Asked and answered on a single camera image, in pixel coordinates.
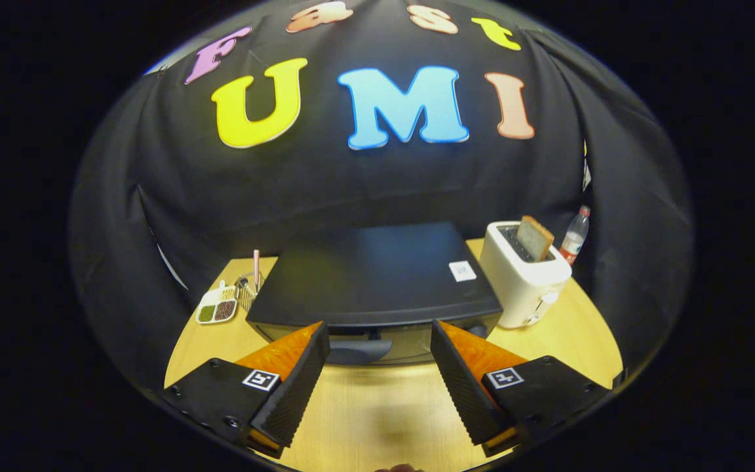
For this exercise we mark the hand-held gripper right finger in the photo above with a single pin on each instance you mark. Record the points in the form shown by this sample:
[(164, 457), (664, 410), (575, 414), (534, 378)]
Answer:
[(463, 393)]

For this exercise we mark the black toaster oven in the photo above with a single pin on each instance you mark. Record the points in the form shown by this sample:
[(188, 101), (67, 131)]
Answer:
[(377, 275)]

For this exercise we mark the white bread toaster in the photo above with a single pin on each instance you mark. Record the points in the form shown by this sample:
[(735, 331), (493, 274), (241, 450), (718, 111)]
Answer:
[(515, 282)]

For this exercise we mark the black backdrop cloth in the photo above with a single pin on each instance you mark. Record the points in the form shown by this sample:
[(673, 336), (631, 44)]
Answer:
[(351, 183)]

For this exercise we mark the pink stick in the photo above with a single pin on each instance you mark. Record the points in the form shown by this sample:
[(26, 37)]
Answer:
[(256, 269)]

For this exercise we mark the clear plastic water bottle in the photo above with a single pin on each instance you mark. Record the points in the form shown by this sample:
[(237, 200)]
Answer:
[(574, 239)]

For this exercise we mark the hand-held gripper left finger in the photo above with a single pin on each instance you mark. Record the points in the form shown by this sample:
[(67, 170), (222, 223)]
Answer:
[(295, 393)]

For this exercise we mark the white divided dish of beans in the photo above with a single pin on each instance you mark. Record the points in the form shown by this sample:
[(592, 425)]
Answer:
[(217, 308)]

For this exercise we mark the bread slice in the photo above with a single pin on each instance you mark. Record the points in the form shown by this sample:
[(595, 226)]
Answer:
[(536, 239)]

